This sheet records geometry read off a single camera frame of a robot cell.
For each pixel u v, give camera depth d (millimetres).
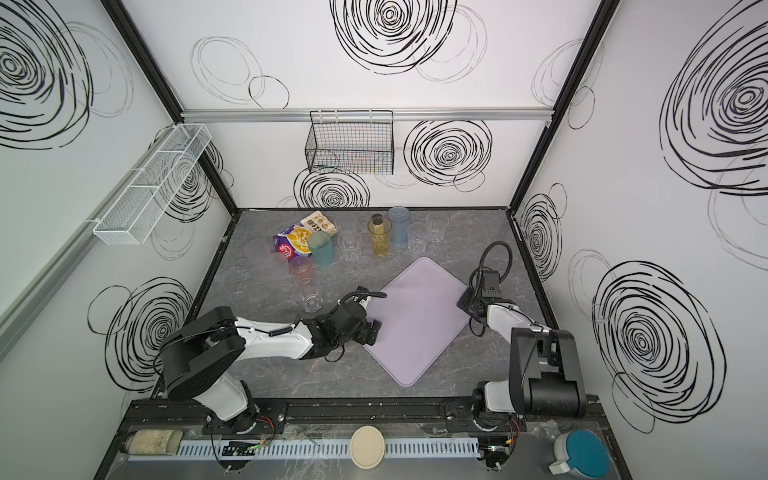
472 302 846
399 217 1049
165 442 668
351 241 1071
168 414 765
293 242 1082
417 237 1073
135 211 737
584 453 654
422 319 922
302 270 1002
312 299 950
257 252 982
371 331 795
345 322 674
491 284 723
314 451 695
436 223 1121
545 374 433
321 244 1039
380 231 1053
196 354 451
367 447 643
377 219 1002
